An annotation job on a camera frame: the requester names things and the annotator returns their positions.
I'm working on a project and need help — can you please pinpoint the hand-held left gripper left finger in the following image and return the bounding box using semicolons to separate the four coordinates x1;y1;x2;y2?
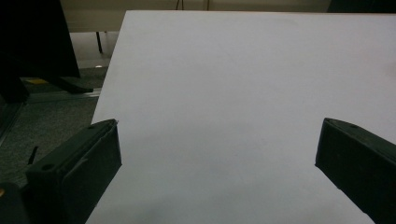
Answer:
25;119;122;224

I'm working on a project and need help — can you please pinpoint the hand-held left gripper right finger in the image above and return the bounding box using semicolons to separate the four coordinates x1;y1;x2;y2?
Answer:
315;117;396;224

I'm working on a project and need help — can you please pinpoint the thin black stand leg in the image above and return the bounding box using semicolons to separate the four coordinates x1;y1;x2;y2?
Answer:
95;31;104;54

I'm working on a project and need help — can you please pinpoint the black monitor on stand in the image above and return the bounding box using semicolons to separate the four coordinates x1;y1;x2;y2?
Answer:
0;0;94;104

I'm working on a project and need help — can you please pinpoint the dark panel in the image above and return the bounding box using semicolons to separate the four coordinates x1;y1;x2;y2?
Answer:
326;0;396;14

